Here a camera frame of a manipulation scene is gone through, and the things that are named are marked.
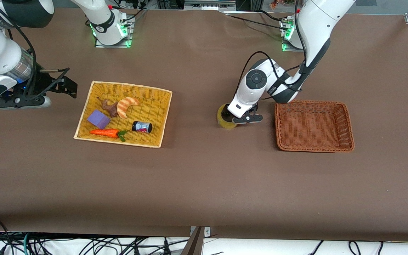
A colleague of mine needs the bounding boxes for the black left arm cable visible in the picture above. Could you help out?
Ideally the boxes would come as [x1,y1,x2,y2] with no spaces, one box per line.
[243,0,311,103]

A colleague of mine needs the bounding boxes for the clear packing tape roll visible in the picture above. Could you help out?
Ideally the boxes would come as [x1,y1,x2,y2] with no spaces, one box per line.
[217,103,239,130]

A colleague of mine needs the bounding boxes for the small jar with blue label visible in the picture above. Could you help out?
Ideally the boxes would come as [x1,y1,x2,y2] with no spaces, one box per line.
[132,121,153,134]

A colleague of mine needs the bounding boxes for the toy croissant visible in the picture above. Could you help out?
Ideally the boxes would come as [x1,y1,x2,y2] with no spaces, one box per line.
[117,97,140,119]

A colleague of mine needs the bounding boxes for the orange toy carrot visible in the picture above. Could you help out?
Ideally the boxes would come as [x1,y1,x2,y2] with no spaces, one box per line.
[90,129,128,142]

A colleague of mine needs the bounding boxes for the aluminium frame rail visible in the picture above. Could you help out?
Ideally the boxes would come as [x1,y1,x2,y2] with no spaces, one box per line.
[184,0,237,11]

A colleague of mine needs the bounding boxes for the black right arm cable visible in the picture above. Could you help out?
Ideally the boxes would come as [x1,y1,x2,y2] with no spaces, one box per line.
[0,0,70,100]

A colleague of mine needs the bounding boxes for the yellow wicker basket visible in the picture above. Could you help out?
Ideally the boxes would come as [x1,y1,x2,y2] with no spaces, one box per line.
[73,80,173,148]

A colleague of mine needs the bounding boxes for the purple cube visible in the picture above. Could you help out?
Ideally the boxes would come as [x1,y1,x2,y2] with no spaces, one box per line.
[87,109,111,130]

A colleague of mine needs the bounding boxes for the brown toy lion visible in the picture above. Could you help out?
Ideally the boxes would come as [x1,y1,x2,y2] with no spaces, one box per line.
[98,97,119,118]

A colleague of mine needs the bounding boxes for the metal table bracket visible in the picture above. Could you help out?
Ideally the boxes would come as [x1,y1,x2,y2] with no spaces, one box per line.
[190,227,211,237]

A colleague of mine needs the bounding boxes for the dark table support beam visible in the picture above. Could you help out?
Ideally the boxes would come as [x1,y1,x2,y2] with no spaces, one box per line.
[181,227,205,255]

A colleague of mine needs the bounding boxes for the brown wicker basket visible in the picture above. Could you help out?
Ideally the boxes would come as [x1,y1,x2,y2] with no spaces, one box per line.
[274,100,355,153]

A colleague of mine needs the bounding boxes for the black cable on table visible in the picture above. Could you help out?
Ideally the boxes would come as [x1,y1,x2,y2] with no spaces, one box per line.
[225,9,287,32]

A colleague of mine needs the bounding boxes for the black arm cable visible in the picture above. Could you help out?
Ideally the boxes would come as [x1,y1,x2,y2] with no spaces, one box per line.
[0,0,70,100]
[243,0,311,103]

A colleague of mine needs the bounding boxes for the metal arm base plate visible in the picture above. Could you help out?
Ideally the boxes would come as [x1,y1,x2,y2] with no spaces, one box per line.
[95,14,135,48]
[279,16,305,52]

